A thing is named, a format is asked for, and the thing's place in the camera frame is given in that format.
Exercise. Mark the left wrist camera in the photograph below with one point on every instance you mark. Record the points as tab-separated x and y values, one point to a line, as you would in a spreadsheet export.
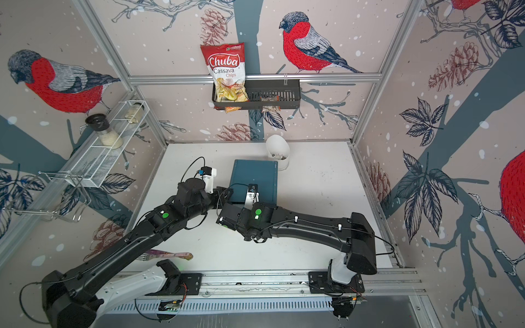
208	174

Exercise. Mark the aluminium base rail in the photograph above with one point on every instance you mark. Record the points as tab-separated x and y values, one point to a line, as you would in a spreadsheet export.
294	283

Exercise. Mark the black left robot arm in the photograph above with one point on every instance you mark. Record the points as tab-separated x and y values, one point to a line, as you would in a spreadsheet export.
69	299

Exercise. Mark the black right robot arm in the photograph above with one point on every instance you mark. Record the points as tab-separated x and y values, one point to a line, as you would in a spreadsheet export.
353	237

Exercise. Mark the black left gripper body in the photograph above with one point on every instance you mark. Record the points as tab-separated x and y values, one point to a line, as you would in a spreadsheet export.
209	201

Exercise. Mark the chrome wire rack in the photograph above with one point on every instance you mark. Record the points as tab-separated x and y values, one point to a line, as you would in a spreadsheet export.
48	196

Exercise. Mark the red Chuba cassava chips bag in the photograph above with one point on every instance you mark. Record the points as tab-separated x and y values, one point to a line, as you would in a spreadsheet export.
227	66

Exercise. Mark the small jar on shelf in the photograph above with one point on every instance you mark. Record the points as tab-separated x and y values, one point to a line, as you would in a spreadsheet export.
135	113

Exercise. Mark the black wall basket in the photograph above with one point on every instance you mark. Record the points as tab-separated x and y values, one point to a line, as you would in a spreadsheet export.
281	93

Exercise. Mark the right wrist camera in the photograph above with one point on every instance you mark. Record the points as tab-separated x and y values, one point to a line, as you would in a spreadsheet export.
252	196

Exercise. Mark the black-lidded spice jar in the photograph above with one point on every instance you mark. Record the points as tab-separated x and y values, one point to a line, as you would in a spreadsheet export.
106	135

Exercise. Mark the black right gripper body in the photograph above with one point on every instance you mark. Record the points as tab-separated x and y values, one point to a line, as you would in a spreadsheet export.
245	236

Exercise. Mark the teal drawer cabinet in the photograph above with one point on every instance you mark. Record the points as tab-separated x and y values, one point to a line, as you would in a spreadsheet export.
264	174

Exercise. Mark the white wire wall shelf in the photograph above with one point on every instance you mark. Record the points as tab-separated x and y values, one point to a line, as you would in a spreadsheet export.
97	161

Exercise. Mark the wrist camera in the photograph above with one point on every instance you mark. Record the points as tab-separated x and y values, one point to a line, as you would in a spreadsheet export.
252	196
208	174

